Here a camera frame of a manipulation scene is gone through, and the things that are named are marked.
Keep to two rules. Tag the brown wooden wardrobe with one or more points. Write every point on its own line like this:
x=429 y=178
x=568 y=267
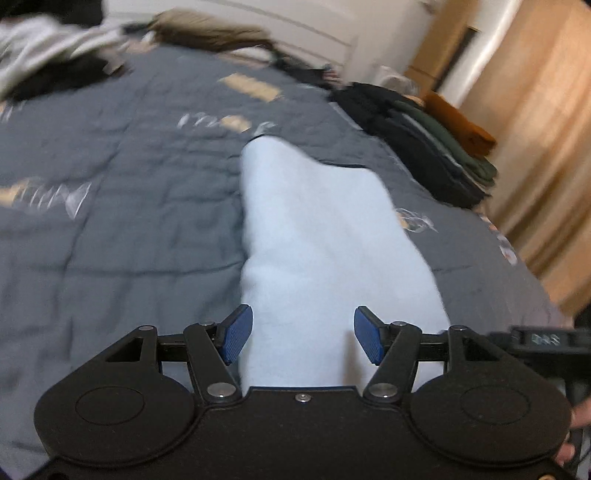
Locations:
x=443 y=37

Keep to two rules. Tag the green folded garment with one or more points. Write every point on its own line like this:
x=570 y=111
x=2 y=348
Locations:
x=452 y=152

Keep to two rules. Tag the pile of unfolded clothes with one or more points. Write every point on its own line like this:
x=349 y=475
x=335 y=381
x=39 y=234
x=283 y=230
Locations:
x=64 y=78

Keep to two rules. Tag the person's right hand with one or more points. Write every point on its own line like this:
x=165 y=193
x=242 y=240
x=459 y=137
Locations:
x=582 y=415

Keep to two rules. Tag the beige curtain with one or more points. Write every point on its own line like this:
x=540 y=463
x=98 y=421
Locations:
x=545 y=138

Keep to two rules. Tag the white fan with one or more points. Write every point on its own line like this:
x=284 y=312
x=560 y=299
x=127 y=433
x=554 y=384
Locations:
x=395 y=81

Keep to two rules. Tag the khaki jacket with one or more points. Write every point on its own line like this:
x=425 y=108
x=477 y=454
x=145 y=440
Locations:
x=207 y=32

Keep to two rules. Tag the navy folded clothes stack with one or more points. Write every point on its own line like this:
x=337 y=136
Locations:
x=429 y=170

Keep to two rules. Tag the white towel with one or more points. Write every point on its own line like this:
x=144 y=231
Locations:
x=314 y=254

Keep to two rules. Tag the pile of crumpled clothes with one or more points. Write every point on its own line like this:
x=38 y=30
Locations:
x=41 y=41

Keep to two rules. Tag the grey quilted bedspread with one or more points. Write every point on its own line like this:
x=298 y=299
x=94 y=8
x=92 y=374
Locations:
x=115 y=230

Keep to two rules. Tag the rust orange folded garment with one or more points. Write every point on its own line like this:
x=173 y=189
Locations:
x=461 y=127

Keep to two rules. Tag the black folded clothes stack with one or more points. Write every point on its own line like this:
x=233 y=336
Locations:
x=369 y=108

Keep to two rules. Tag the dark crumpled clothes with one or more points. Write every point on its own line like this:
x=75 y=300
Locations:
x=309 y=74

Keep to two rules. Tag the white headboard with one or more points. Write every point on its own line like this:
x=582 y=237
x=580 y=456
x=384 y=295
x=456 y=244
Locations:
x=323 y=32

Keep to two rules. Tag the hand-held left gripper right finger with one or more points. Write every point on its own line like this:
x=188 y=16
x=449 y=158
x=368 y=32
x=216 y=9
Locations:
x=368 y=333

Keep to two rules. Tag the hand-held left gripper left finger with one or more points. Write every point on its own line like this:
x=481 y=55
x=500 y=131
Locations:
x=238 y=333

